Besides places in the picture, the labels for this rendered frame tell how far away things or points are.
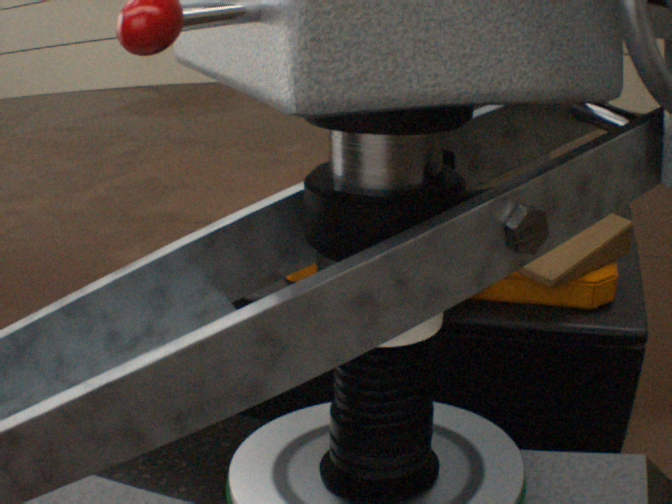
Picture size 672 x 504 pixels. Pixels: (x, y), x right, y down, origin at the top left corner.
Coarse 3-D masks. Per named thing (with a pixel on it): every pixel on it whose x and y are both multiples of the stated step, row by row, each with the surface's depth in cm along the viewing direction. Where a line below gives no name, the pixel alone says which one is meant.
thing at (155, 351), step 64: (512, 128) 58; (576, 128) 60; (640, 128) 49; (512, 192) 45; (576, 192) 48; (640, 192) 50; (192, 256) 51; (256, 256) 53; (384, 256) 43; (448, 256) 45; (512, 256) 47; (64, 320) 48; (128, 320) 50; (192, 320) 51; (256, 320) 41; (320, 320) 43; (384, 320) 45; (0, 384) 48; (64, 384) 48; (128, 384) 40; (192, 384) 41; (256, 384) 43; (0, 448) 37; (64, 448) 39; (128, 448) 41
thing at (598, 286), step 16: (304, 272) 114; (592, 272) 106; (608, 272) 106; (496, 288) 107; (512, 288) 107; (528, 288) 106; (544, 288) 105; (560, 288) 105; (576, 288) 104; (592, 288) 103; (608, 288) 105; (544, 304) 107; (560, 304) 105; (576, 304) 105; (592, 304) 104
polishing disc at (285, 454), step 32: (288, 416) 64; (320, 416) 64; (448, 416) 63; (480, 416) 63; (256, 448) 59; (288, 448) 60; (320, 448) 60; (448, 448) 59; (480, 448) 59; (512, 448) 58; (256, 480) 56; (288, 480) 56; (320, 480) 56; (448, 480) 55; (480, 480) 55; (512, 480) 54
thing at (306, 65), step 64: (192, 0) 45; (320, 0) 32; (384, 0) 33; (448, 0) 34; (512, 0) 36; (576, 0) 37; (192, 64) 47; (256, 64) 36; (320, 64) 33; (384, 64) 34; (448, 64) 35; (512, 64) 37; (576, 64) 38; (384, 128) 43; (448, 128) 44
